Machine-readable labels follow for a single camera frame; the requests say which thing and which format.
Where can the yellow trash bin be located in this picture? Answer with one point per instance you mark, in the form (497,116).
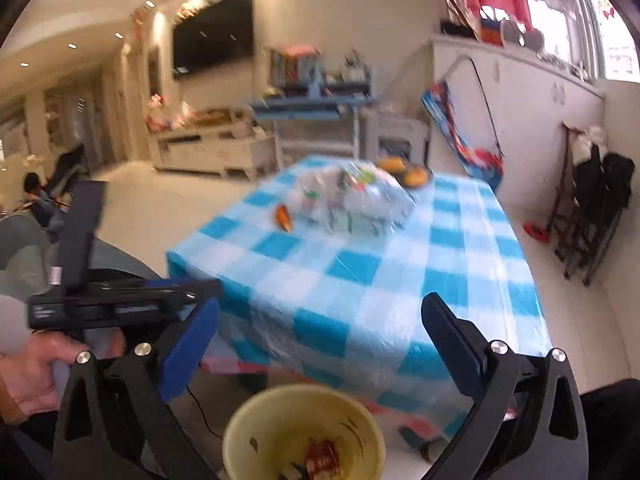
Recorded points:
(267,436)

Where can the green blue juice carton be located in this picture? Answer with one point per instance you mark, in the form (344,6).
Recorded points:
(355,178)

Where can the small orange peel piece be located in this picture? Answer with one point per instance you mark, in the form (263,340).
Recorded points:
(283,218)

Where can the right yellow mango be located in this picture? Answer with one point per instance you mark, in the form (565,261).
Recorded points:
(415,177)

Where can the white wall cabinets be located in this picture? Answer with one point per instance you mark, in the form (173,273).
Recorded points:
(507,96)

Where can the wall mounted black television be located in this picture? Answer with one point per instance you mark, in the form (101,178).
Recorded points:
(220,33)

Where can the cream TV cabinet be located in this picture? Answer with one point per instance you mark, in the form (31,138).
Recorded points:
(215,150)

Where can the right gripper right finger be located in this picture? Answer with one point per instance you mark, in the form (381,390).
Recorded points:
(526,421)

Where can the clear plastic bottle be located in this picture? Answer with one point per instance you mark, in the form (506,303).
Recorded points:
(317,197)

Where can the black clothes on chair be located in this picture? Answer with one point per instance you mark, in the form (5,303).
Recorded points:
(603,180)

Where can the dark wooden chair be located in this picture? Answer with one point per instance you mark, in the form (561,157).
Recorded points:
(584,236)

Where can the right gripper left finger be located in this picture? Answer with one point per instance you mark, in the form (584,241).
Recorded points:
(115,421)

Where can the blue white checkered tablecloth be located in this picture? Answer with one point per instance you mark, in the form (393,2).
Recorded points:
(344,308)

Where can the dark fruit bowl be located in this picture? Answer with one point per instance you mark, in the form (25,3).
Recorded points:
(397,177)

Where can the red white wrapper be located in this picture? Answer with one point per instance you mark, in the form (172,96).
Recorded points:
(322,460)

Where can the person's left hand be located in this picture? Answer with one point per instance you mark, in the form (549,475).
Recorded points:
(27,383)

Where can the blue children study desk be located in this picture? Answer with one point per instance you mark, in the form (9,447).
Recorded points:
(300,89)

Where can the white plastic stool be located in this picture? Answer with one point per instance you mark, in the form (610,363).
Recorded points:
(393,135)

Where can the red slippers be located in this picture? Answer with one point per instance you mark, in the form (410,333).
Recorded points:
(536,232)

